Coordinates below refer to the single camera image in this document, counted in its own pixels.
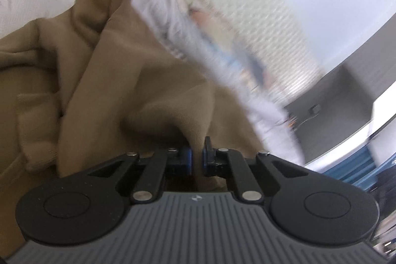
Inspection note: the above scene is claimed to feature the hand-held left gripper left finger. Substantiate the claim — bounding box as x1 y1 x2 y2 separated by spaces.
87 146 194 203

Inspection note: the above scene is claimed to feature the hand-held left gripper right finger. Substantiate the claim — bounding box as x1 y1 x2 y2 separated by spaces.
201 136 307 203

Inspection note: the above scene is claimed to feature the brown zip hoodie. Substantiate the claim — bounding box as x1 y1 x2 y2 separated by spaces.
0 0 267 255

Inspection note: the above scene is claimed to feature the patchwork pillow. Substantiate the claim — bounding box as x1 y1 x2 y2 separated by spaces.
129 0 306 166

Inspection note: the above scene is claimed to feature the blue curtain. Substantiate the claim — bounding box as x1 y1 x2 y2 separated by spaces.
322 143 382 190

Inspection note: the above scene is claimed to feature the grey bedside cabinet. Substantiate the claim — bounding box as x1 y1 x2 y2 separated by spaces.
283 12 396 167

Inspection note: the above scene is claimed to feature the cream quilted headboard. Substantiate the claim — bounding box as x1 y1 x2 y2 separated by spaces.
130 0 324 105

